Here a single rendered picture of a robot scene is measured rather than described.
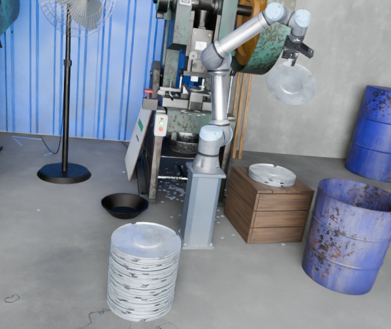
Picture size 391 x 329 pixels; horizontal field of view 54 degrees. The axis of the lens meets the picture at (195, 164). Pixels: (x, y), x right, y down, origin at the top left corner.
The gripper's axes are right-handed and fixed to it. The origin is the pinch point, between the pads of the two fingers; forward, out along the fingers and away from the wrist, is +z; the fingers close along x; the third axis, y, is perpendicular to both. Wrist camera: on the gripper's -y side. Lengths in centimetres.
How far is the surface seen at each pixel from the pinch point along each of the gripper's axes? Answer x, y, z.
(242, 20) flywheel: -80, 35, 46
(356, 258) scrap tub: 92, -45, 24
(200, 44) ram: -33, 58, 28
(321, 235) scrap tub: 83, -29, 27
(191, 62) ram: -22, 62, 35
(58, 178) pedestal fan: 59, 143, 84
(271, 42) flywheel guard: -28.2, 12.8, 12.9
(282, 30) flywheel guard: -33.0, 7.3, 6.4
